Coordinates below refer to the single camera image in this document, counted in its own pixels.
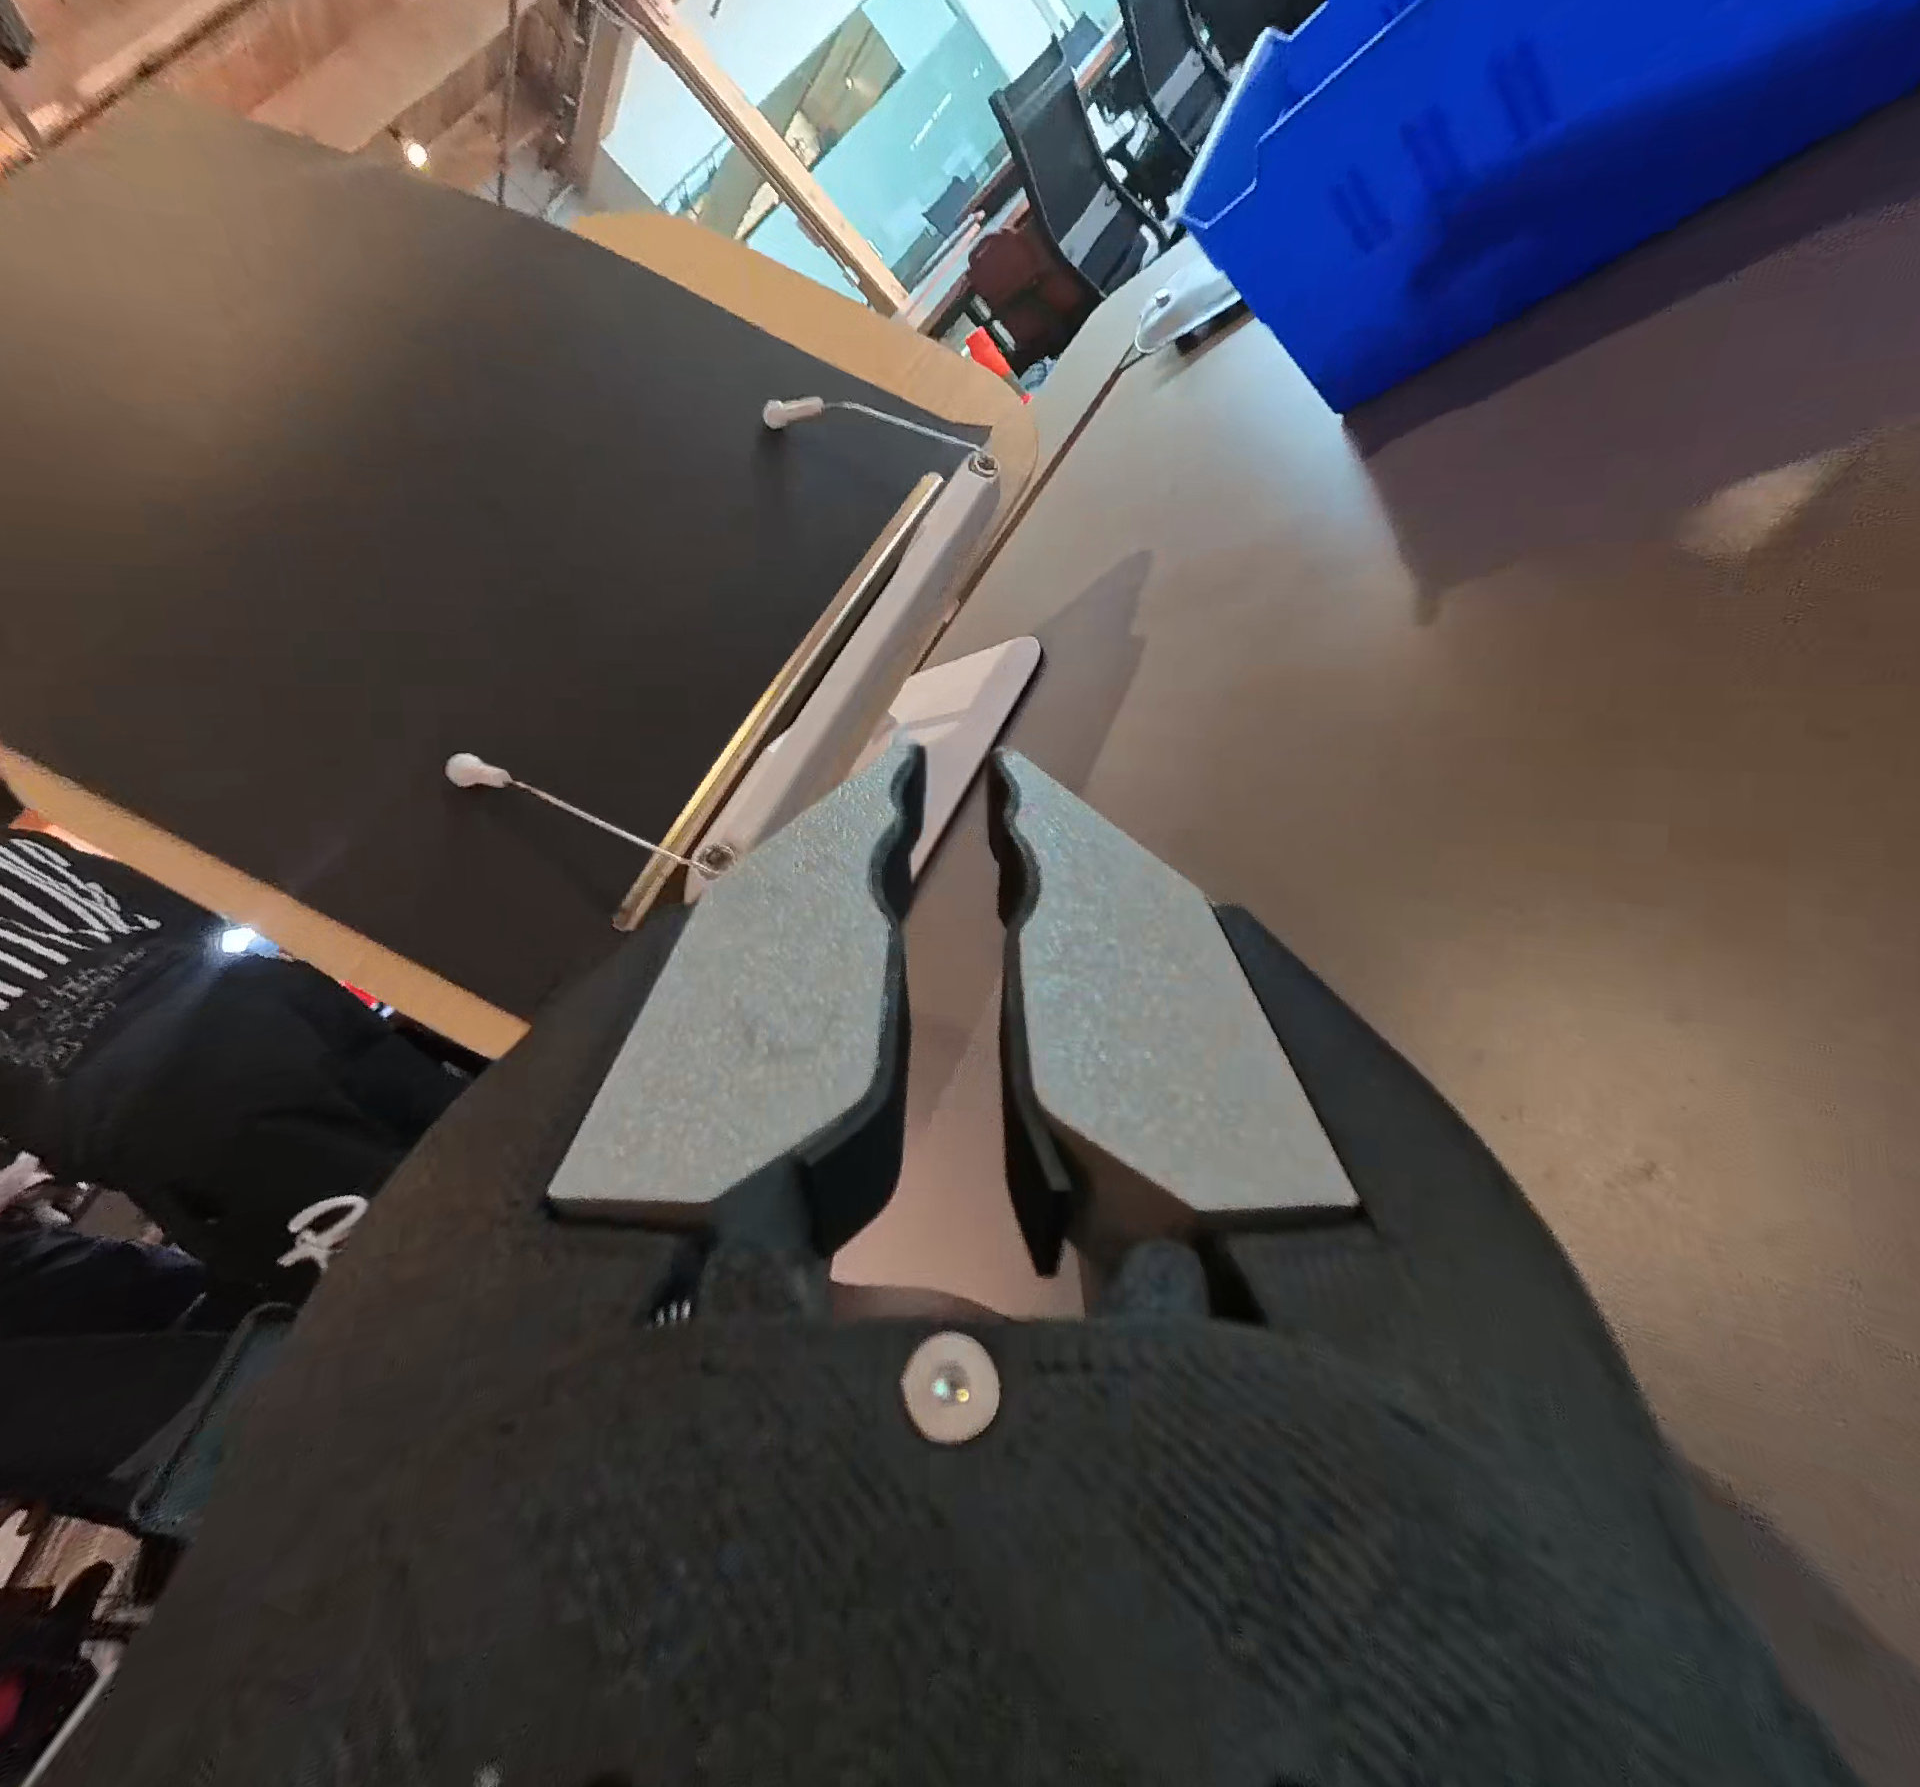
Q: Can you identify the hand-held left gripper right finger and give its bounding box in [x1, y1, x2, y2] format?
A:
[985, 748, 1364, 1276]

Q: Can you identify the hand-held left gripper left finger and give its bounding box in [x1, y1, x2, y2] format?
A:
[544, 742, 928, 1256]

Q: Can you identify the dark zip case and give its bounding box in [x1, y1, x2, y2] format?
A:
[127, 1300, 311, 1546]

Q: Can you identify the black board with wooden rim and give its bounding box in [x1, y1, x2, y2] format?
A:
[0, 91, 1040, 1062]

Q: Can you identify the white flat device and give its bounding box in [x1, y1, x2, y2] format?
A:
[1133, 273, 1249, 357]

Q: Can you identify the large blue storage bin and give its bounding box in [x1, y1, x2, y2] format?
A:
[1175, 0, 1920, 417]

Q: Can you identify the wire page holder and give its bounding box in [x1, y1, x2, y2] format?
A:
[761, 393, 1005, 485]
[445, 752, 741, 878]

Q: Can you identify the wooden post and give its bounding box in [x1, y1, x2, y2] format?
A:
[643, 0, 921, 323]

